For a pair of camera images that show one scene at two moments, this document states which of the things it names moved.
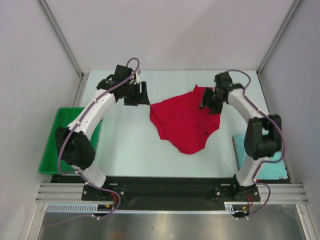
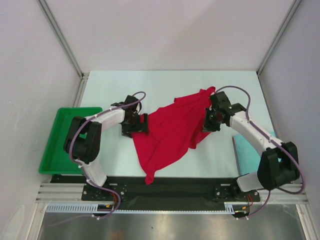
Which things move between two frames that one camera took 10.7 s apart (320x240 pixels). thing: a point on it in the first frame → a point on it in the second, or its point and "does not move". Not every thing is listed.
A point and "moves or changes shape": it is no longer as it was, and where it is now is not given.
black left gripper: [142, 97] → [140, 127]
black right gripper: [215, 99] → [208, 124]
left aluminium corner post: [43, 6] does not move
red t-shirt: [180, 121] moves or changes shape
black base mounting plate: [125, 193] does not move
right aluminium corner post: [289, 15] does not move
